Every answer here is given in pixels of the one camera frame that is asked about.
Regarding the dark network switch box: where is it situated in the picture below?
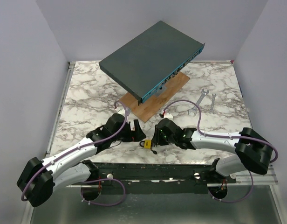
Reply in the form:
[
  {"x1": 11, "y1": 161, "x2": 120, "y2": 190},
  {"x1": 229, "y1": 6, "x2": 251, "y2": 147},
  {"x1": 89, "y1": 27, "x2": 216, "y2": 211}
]
[{"x1": 99, "y1": 21, "x2": 205, "y2": 104}]

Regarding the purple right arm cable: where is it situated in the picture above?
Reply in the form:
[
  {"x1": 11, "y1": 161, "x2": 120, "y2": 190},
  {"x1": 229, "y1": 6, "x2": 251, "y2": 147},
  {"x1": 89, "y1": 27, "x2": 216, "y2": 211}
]
[{"x1": 162, "y1": 99, "x2": 280, "y2": 170}]

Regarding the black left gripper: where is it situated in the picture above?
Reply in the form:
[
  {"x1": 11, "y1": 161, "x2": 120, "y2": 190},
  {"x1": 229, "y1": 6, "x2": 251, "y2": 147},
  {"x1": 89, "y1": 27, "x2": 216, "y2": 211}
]
[{"x1": 112, "y1": 119, "x2": 146, "y2": 143}]

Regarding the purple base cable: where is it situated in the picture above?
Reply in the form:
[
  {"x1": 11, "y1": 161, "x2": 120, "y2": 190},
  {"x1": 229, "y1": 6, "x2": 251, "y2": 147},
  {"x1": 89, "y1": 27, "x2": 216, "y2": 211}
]
[
  {"x1": 207, "y1": 171, "x2": 255, "y2": 203},
  {"x1": 80, "y1": 178, "x2": 127, "y2": 206}
]

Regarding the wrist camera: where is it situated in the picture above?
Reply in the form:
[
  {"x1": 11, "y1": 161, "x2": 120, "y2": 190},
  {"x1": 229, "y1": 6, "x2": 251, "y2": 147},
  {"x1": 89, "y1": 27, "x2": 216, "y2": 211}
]
[
  {"x1": 115, "y1": 108, "x2": 125, "y2": 114},
  {"x1": 159, "y1": 112, "x2": 173, "y2": 119}
]

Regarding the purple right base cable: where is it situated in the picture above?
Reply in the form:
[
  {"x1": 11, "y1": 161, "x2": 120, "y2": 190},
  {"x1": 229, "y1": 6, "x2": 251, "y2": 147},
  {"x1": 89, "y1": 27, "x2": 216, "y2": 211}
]
[{"x1": 207, "y1": 171, "x2": 255, "y2": 203}]

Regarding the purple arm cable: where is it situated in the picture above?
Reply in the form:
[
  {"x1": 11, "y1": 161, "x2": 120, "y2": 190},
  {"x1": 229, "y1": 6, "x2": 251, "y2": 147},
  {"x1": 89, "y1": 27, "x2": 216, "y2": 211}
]
[
  {"x1": 20, "y1": 101, "x2": 130, "y2": 202},
  {"x1": 162, "y1": 99, "x2": 280, "y2": 170}
]

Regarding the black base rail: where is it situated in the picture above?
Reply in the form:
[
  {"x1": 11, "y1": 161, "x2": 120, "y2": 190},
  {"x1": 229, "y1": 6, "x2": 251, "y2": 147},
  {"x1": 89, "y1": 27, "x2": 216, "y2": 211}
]
[{"x1": 81, "y1": 161, "x2": 236, "y2": 198}]

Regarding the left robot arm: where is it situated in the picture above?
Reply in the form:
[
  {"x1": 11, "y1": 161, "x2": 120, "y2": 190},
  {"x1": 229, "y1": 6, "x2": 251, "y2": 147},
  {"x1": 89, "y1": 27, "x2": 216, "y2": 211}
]
[{"x1": 17, "y1": 113, "x2": 146, "y2": 207}]

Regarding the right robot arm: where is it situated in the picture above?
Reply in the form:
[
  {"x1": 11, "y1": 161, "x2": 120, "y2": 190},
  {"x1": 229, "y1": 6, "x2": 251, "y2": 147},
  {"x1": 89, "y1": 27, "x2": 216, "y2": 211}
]
[{"x1": 151, "y1": 118, "x2": 273, "y2": 183}]

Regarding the wooden board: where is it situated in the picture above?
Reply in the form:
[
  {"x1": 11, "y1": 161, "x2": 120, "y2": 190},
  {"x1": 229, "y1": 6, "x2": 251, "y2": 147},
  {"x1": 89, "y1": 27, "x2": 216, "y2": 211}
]
[{"x1": 120, "y1": 72, "x2": 190, "y2": 123}]

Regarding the yellow padlock with black shackle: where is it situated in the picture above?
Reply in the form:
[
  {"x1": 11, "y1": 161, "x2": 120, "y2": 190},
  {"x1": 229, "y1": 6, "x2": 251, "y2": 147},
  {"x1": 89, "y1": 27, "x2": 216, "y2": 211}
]
[{"x1": 139, "y1": 140, "x2": 157, "y2": 154}]

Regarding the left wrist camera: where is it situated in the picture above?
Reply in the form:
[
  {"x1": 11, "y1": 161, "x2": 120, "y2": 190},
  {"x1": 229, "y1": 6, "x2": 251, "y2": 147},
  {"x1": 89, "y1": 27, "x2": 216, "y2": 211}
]
[{"x1": 115, "y1": 108, "x2": 125, "y2": 114}]

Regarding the silver wrench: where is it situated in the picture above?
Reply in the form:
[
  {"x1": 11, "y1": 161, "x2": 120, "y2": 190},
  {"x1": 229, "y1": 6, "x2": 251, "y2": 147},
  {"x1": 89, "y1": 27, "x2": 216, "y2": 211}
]
[
  {"x1": 208, "y1": 93, "x2": 217, "y2": 114},
  {"x1": 188, "y1": 89, "x2": 209, "y2": 116}
]

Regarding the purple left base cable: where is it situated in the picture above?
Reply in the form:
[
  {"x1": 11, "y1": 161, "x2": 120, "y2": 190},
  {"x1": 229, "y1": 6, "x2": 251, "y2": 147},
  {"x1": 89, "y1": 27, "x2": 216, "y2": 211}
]
[{"x1": 80, "y1": 178, "x2": 127, "y2": 206}]

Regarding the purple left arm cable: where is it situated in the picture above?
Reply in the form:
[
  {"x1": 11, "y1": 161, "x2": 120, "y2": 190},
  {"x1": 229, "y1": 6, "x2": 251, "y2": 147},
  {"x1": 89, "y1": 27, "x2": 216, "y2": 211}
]
[{"x1": 20, "y1": 101, "x2": 130, "y2": 202}]

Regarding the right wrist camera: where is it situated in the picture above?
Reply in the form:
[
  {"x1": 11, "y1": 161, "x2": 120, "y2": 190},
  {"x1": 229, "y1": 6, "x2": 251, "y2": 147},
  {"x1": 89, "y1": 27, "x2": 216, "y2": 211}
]
[{"x1": 159, "y1": 112, "x2": 173, "y2": 119}]

